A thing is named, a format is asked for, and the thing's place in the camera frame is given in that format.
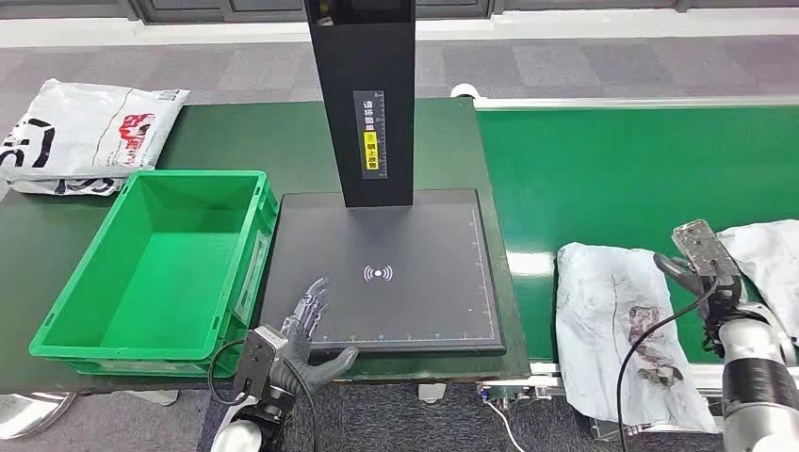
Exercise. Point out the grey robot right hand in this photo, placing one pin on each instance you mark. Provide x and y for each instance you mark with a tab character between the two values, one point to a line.
718	296

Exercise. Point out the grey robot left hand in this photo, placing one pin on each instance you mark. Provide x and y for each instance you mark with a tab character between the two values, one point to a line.
296	368

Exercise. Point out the grey parcel bag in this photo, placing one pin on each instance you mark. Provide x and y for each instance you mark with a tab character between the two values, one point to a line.
599	324
768	262

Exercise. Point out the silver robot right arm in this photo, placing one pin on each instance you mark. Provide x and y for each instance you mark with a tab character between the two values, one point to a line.
755	387

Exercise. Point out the black scanner machine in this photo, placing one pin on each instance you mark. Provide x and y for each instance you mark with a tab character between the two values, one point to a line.
406	299

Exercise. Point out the green conveyor belt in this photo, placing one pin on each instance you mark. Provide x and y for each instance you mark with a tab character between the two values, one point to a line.
624	174

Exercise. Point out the small circuit board box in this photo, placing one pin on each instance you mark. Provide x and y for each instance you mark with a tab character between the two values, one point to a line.
499	392

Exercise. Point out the white conveyor roller cap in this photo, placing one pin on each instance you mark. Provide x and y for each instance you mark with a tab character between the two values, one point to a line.
465	91

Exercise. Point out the white table foot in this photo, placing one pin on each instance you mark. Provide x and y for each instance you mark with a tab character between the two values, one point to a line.
150	397

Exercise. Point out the green plastic crate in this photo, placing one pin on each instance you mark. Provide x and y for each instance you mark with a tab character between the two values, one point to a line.
156	281

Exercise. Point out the round chrome stand base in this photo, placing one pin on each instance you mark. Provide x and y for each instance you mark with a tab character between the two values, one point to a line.
31	415

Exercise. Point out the flat white black-print mailer bag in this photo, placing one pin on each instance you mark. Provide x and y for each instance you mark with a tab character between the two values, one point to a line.
62	186

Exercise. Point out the large white printed mailer bag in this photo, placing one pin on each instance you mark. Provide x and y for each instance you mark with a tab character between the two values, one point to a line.
75	125

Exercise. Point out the dark framed glass partition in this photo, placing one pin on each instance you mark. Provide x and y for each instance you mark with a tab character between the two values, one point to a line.
187	9

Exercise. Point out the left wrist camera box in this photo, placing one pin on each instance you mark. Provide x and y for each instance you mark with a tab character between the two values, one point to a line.
259	362

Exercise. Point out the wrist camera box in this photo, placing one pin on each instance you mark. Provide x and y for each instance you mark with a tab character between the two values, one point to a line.
259	362
702	246

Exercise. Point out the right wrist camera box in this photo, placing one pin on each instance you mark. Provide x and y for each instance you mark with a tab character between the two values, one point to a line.
702	246

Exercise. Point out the white table bracket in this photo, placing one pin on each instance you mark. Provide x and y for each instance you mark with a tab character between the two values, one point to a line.
432	392

